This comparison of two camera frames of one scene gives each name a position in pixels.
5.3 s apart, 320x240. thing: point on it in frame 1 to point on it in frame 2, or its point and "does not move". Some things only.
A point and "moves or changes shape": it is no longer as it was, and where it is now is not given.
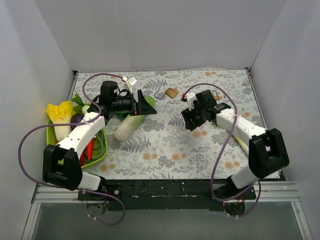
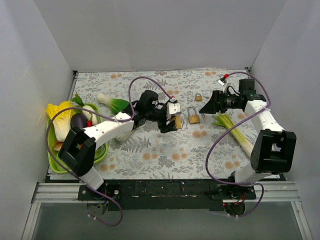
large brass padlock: x=170 y=92 to x=178 y=122
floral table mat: x=159 y=146 does not move
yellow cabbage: x=61 y=114 does not move
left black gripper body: x=137 y=104 to x=163 y=120
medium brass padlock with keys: x=181 y=117 moves or changes shape
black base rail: x=163 y=194 does not move
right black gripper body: x=189 y=120 to x=216 y=102
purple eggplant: x=76 y=118 does not move
